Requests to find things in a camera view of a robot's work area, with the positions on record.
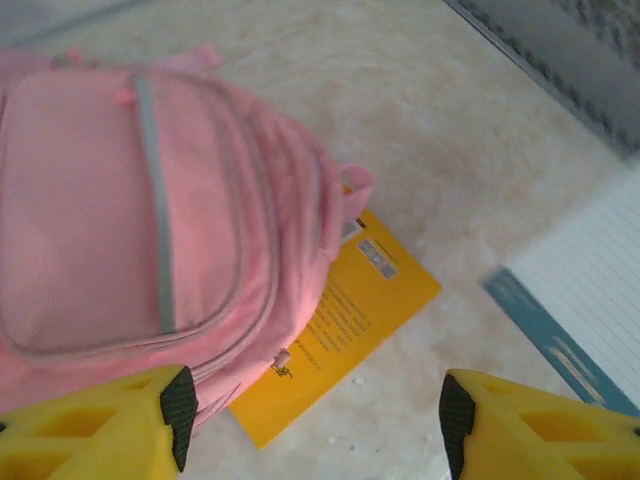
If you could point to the pink student backpack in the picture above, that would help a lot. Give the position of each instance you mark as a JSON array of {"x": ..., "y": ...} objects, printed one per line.
[{"x": 100, "y": 200}]

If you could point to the teal notebook with barcode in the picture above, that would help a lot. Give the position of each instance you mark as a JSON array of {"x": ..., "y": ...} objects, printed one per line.
[{"x": 600, "y": 280}]

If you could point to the yellow book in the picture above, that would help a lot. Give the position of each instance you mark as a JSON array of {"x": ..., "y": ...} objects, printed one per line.
[{"x": 360, "y": 310}]

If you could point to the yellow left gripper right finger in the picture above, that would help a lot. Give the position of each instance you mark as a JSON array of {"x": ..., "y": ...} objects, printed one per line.
[{"x": 540, "y": 435}]

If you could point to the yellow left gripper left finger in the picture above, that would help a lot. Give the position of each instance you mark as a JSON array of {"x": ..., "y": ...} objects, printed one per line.
[{"x": 75, "y": 440}]

